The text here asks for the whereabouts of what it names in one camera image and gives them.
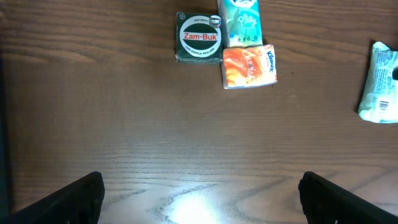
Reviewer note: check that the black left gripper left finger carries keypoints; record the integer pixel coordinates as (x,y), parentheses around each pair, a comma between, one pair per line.
(77,203)

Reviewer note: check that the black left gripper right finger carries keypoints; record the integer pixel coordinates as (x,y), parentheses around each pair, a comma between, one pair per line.
(327,203)

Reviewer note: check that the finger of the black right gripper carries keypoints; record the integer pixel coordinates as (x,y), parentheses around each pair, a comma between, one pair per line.
(395,74)

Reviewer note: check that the light blue wipes pack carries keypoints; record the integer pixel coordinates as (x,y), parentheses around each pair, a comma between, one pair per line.
(379,100)

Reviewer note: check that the orange tissue pack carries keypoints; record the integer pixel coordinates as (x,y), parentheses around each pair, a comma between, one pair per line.
(249,67)

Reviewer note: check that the teal tissue pack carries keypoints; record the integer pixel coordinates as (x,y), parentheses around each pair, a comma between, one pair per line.
(241,23)

